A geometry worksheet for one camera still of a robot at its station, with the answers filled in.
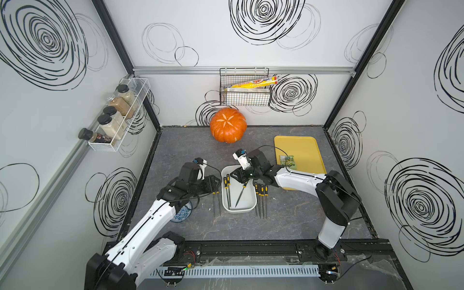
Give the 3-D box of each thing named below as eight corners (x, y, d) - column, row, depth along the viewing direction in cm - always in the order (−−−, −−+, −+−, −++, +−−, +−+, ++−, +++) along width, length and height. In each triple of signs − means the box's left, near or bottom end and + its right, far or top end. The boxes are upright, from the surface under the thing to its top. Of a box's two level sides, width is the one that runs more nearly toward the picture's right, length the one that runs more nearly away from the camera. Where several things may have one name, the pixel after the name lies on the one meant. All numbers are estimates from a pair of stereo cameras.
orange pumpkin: (208, 138, 117) (205, 120, 104) (227, 123, 126) (226, 104, 113) (230, 152, 109) (229, 135, 97) (248, 135, 118) (249, 117, 106)
